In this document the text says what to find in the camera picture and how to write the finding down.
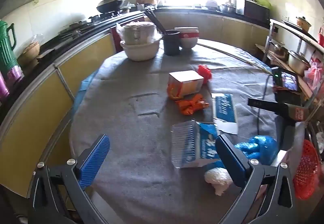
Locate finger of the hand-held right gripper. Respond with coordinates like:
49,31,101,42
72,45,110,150
247,97,292,115

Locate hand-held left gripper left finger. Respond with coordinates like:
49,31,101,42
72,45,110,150
28,134,111,224

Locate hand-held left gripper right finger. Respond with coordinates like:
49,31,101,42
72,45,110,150
215,134,296,224

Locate white tissue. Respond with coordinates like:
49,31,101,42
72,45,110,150
205,167,233,196

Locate blue plastic bag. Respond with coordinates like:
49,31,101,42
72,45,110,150
215,135,277,167

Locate blue white box clear tray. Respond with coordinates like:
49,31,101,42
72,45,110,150
171,120,221,169

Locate blue white packet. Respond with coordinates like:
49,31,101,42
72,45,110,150
211,94,239,134

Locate orange wrapper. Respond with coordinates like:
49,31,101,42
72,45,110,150
175,94,209,115

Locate red plastic bag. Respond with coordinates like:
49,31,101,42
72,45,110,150
197,64,212,85

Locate red plastic basket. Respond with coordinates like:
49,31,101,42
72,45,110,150
293,139,321,200

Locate orange and white carton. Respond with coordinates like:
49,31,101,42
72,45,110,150
167,70,205,100

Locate steel pot with lid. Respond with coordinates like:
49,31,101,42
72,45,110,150
288,50,311,75

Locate pink plastic bag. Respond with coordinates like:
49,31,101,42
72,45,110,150
304,58,324,88

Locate glass lid pot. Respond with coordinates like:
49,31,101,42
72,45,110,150
275,44,289,61

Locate metal shelf rack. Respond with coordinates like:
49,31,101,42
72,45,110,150
263,18,324,138

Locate long thin wooden stick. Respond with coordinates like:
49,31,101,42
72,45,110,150
197,44,272,74

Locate grey tablecloth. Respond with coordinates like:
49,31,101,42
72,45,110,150
69,39,286,217

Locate enamel pot with lid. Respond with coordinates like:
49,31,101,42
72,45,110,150
296,16,312,32

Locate yellow base cabinets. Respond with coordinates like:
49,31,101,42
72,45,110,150
0,10,270,199

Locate blue table cover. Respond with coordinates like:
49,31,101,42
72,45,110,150
72,47,271,105

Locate dark microwave oven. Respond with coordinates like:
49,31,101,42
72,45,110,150
237,0,271,22

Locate green plastic basin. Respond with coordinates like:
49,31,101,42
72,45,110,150
254,0,272,9

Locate steel bowls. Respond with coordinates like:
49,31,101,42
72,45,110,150
220,2,237,14

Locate white and red bowls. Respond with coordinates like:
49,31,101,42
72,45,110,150
174,27,199,50

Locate dark chopstick cup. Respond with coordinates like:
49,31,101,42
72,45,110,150
163,30,181,56

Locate white basin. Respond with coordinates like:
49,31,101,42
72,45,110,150
120,38,161,61

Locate tall pink thermos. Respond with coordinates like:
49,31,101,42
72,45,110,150
0,71,11,103

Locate plastic covered bowl stack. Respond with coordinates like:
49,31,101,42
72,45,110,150
121,21,162,45

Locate black gas stove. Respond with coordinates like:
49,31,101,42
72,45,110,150
58,10,142,37

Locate green thermos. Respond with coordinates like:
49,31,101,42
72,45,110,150
0,20,19,73

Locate black wok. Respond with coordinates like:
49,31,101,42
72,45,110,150
96,0,127,13

